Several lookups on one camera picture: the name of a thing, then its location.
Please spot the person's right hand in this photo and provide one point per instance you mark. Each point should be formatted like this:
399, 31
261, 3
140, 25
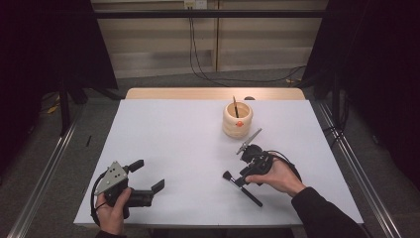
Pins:
280, 178

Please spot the black curtain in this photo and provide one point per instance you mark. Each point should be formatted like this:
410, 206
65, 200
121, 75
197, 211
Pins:
379, 72
39, 59

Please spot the small black stick on floor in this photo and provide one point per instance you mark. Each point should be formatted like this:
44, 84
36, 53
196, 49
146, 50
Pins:
88, 140

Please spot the wooden table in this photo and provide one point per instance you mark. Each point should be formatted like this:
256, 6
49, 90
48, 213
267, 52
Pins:
198, 93

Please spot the yellow floor item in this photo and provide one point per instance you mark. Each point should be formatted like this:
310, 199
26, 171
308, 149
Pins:
52, 108

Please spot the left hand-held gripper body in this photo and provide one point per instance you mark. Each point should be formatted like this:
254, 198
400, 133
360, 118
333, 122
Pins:
110, 180

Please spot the person's left hand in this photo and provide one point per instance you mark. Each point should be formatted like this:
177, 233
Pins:
112, 214

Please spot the black horizontal frame bar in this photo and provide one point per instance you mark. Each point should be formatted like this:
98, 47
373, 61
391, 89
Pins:
204, 14

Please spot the small dark table knob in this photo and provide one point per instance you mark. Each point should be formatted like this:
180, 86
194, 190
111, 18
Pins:
249, 98

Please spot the metal floor rail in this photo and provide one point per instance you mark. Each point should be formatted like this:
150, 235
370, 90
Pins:
43, 178
363, 172

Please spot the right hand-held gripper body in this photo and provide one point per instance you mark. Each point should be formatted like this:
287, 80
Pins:
259, 160

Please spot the black metal stand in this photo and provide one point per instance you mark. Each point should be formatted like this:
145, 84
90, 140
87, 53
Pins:
336, 99
64, 105

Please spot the white table mat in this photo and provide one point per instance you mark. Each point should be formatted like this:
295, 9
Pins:
185, 148

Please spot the thin black orange-tipped brush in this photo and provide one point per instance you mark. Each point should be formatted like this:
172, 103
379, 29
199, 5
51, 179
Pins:
235, 107

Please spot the ribbed wooden cup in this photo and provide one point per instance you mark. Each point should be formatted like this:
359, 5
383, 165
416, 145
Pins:
237, 124

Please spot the black makeup brush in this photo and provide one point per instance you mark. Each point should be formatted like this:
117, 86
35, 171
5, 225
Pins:
251, 196

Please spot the white wall socket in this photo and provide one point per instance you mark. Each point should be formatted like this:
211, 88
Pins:
195, 4

